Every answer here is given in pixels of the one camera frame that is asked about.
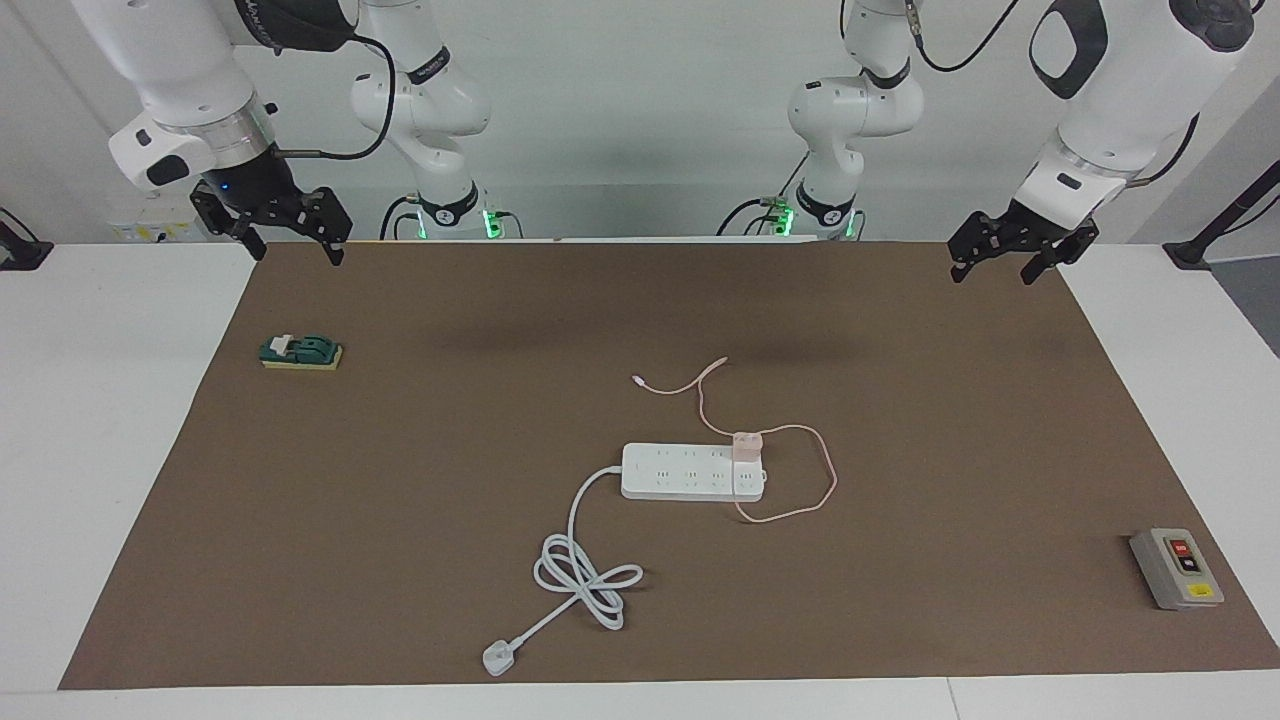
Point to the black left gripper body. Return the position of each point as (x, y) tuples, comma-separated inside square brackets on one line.
[(1032, 228)]

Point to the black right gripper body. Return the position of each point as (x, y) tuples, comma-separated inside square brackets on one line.
[(262, 190)]

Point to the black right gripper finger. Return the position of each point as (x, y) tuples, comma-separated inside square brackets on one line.
[(332, 222), (232, 222)]

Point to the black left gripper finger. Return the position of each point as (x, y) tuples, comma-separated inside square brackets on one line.
[(980, 240), (1065, 250)]

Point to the pink charger adapter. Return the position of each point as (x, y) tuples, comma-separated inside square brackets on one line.
[(747, 445)]

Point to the white power strip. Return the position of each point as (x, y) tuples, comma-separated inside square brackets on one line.
[(680, 475)]

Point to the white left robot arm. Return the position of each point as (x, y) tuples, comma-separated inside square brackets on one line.
[(1130, 90)]

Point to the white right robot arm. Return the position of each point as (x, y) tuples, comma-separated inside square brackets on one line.
[(170, 60)]

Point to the white box with yellow labels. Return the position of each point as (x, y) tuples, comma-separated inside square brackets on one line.
[(150, 230)]

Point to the black stand with pole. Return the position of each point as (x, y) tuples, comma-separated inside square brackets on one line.
[(1190, 252)]

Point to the brown table mat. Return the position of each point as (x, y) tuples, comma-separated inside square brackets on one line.
[(400, 500)]

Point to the green knife switch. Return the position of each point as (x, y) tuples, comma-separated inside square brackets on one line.
[(310, 350)]

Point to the black clamp mount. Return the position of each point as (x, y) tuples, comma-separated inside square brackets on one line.
[(20, 255)]

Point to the grey push-button switch box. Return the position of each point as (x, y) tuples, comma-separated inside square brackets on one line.
[(1175, 575)]

